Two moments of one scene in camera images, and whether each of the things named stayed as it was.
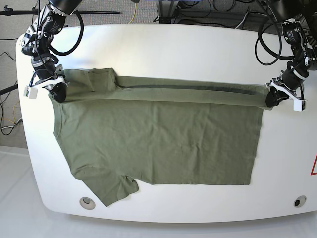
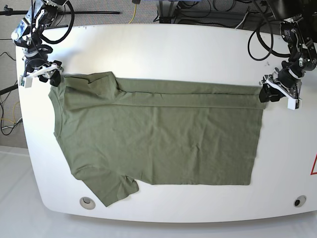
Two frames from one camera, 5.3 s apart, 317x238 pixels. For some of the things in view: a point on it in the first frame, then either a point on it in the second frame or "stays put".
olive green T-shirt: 116,131 stays put
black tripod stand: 34,12 stays put
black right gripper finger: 274,96 -> 265,93
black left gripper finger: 59,92 -> 55,79
